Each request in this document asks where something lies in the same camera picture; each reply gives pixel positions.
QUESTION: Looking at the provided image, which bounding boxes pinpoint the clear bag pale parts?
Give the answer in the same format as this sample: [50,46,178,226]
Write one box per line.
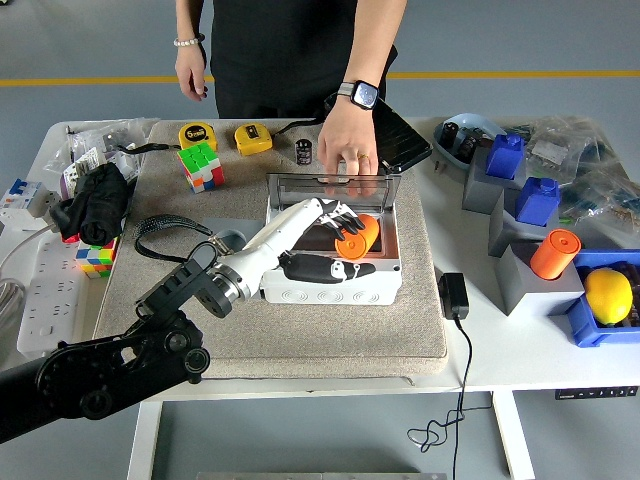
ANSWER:
[527,115,604,174]

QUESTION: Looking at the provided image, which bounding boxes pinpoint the small colourful puzzle cube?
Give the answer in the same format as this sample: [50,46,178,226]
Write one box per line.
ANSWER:
[75,234,121,279]

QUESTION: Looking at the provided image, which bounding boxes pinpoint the grey holder block round hole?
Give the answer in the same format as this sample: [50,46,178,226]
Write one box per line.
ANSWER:
[199,216,267,256]

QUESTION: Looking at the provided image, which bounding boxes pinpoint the light blue bowl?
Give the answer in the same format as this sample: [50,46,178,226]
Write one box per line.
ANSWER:
[432,112,511,174]

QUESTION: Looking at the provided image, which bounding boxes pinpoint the large colourful puzzle cube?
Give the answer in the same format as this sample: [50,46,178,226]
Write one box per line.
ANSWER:
[176,141,226,195]

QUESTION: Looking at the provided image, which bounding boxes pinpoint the person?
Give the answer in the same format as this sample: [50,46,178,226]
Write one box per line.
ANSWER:
[208,0,400,120]

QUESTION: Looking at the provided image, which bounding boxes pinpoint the black table control panel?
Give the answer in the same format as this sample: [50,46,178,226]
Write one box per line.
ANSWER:
[553,386,640,401]

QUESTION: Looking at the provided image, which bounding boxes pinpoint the white table leg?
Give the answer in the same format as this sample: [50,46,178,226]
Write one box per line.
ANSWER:
[492,391,536,480]
[127,401,164,480]

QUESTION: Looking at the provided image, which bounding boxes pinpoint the grey-brown mat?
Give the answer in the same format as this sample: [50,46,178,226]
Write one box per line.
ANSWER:
[93,118,449,386]

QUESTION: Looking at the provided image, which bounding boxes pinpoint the transparent hinged box lid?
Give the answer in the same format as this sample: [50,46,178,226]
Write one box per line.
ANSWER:
[264,172,403,216]

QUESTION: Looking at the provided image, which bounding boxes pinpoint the person's left hand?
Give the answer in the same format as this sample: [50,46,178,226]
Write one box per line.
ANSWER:
[317,102,379,199]

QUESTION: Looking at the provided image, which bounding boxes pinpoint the round yellow tape measure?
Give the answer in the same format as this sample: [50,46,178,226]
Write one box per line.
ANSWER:
[178,122,220,151]

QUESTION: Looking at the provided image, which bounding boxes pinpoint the black flat power unit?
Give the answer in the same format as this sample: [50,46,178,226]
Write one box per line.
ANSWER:
[324,92,434,175]

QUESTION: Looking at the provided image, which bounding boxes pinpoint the squarish yellow tape measure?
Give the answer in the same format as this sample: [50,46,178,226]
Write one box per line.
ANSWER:
[234,122,275,158]

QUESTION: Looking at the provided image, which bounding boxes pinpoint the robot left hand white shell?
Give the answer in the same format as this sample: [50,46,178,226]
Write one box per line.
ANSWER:
[219,196,377,301]

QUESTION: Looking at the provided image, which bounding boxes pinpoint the black folded cloth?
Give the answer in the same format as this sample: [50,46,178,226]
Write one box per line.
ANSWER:
[49,162,132,247]

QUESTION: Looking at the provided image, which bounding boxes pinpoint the orange battery cylinder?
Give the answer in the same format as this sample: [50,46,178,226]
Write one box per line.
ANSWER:
[530,228,582,281]
[333,213,381,260]

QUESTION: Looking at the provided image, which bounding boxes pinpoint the blue plastic bin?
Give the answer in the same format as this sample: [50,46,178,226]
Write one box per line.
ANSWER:
[566,249,640,349]

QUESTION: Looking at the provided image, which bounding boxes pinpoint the clear bag dark parts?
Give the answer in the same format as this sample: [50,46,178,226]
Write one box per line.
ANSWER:
[559,139,640,246]

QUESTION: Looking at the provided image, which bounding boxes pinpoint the person's right hand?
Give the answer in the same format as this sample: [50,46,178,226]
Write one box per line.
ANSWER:
[174,43,210,102]

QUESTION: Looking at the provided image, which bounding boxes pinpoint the black strap of power unit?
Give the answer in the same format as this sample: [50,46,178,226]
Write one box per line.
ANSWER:
[273,117,326,137]

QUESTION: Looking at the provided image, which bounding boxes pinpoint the wrist smartwatch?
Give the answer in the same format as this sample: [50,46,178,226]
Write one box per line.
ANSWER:
[335,79,380,111]

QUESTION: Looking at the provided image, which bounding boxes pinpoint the white plug adapter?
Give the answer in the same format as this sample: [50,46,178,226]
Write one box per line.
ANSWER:
[30,189,65,219]

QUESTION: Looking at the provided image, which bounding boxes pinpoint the white blue circuit breaker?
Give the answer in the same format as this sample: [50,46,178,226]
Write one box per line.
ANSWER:
[0,177,45,232]

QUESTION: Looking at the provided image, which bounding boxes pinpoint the thin black lanyard strap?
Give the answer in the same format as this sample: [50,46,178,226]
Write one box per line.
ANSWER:
[115,142,182,154]

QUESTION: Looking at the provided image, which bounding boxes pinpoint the yellow lemon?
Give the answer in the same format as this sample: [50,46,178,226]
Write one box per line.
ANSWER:
[583,268,635,326]

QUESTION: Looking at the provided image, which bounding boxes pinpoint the blue bottle-shaped block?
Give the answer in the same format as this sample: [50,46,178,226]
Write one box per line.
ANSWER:
[485,133,527,181]
[514,177,562,226]

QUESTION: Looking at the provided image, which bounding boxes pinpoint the grey plastic enclosure box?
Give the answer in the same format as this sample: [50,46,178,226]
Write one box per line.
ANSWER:
[259,199,404,305]

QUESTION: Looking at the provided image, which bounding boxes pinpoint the black adapter cord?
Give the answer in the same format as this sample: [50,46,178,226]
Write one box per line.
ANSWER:
[407,315,495,480]

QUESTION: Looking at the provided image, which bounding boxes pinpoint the black plug adapter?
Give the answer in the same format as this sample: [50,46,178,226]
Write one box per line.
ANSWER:
[438,272,471,321]

